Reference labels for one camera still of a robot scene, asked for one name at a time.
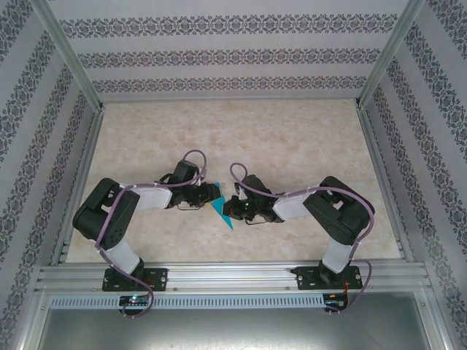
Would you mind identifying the blue square paper sheet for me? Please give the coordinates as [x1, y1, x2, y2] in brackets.
[209, 181, 238, 232]

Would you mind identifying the grey metal panel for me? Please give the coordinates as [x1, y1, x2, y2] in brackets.
[36, 308, 444, 350]

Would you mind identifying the small circuit board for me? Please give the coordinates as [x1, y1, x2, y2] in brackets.
[323, 292, 350, 310]
[117, 294, 151, 308]

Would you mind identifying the long aluminium mounting rail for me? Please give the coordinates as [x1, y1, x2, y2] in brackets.
[34, 259, 433, 294]

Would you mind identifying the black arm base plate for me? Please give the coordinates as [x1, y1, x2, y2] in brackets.
[103, 268, 169, 293]
[291, 265, 363, 292]

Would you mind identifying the slotted grey cable duct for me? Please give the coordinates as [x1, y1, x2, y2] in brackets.
[48, 293, 326, 310]

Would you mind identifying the aluminium table edge rail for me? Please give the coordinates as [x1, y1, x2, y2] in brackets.
[355, 104, 417, 263]
[50, 105, 107, 265]

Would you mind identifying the aluminium frame post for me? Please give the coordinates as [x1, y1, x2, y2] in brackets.
[418, 289, 455, 350]
[12, 287, 50, 350]
[28, 0, 107, 112]
[354, 0, 427, 110]

